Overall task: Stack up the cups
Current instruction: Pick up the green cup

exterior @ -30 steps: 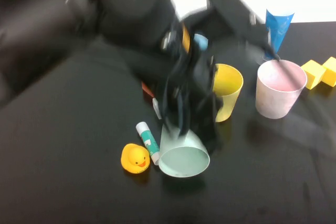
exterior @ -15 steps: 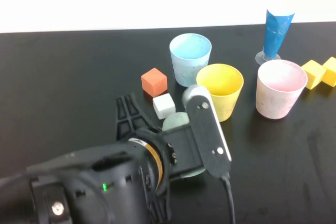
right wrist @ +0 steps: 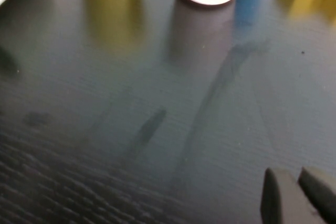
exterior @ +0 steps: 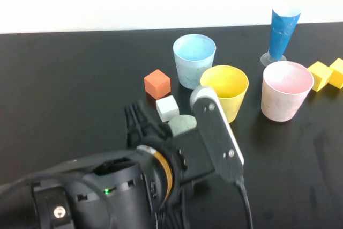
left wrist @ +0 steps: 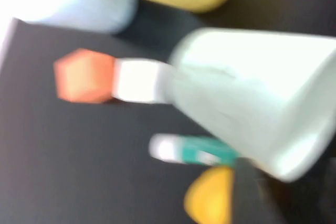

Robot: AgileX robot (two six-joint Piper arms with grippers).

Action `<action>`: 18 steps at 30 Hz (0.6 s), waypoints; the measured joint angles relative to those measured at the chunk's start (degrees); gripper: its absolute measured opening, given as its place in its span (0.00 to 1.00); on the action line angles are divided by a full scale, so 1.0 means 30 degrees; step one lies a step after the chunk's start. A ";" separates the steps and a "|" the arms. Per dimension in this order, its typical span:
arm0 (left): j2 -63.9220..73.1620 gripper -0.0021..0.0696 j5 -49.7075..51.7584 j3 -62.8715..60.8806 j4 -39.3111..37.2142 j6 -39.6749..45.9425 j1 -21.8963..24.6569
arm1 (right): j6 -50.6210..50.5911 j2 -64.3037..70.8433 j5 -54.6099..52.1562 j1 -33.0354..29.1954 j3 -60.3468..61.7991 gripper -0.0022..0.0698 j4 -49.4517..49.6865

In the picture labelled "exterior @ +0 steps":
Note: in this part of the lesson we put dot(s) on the orange foam cube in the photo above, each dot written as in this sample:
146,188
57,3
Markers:
156,84

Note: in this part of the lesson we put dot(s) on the clear plastic cylinder stand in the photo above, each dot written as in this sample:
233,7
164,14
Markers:
265,60

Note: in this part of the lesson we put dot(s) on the light blue plastic cup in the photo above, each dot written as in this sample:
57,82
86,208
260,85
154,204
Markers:
193,49

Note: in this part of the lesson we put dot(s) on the white foam cube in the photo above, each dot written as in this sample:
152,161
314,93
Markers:
167,108

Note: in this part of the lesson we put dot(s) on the yellow plastic cup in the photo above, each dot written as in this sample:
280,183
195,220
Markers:
230,84

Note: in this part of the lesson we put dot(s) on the light green plastic cup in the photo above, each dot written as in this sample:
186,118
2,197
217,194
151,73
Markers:
182,125

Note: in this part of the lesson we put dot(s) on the black silver wrist camera box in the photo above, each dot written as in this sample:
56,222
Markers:
217,137

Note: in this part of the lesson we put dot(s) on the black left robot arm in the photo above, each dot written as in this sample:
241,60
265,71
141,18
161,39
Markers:
80,202

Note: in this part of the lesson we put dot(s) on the tall blue glass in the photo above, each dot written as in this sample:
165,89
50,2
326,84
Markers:
281,36

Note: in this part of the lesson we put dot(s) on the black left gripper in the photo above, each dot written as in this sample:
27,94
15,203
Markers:
193,154

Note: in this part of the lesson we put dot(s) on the yellow foam cube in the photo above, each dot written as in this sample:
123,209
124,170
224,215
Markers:
319,78
338,74

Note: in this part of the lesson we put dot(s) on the pink plastic cup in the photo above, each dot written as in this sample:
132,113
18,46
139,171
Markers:
284,97

